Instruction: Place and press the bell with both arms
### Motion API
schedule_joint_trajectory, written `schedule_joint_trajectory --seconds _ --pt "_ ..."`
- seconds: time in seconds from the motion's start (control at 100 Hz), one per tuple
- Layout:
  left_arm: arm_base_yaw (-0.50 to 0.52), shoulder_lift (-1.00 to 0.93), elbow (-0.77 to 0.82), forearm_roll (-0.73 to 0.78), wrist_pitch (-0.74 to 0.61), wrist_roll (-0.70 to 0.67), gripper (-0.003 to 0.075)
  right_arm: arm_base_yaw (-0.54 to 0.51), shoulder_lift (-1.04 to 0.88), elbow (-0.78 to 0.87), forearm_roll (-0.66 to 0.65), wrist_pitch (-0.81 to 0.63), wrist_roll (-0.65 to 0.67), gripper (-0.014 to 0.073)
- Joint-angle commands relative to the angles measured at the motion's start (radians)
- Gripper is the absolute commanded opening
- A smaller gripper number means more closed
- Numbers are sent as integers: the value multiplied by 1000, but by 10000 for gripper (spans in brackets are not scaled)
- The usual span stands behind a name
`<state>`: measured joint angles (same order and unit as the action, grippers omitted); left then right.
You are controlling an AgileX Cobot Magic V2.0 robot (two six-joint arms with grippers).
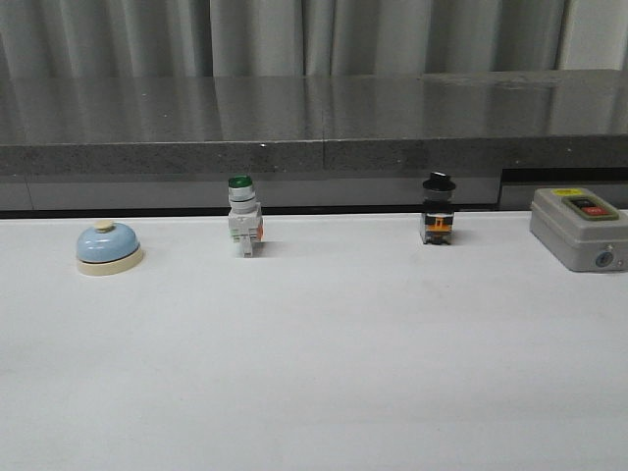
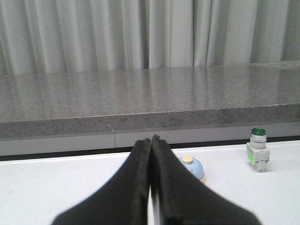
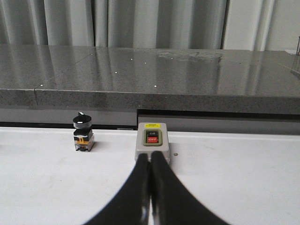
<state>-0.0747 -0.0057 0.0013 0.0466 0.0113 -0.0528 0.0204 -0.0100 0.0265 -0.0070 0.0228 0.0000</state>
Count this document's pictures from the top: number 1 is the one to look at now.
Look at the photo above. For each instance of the blue call bell cream base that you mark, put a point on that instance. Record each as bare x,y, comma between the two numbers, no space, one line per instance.
108,248

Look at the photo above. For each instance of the grey granite counter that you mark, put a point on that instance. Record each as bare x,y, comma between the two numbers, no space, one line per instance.
169,145

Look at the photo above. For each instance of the grey curtain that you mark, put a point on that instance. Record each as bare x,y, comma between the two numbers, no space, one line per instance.
89,39

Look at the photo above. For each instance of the green push button switch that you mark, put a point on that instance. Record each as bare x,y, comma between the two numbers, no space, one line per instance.
245,218

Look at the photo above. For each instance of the black rotary selector switch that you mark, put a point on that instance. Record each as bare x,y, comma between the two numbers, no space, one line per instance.
437,216

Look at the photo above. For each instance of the grey on off switch box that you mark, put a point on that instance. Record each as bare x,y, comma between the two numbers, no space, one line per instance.
582,230

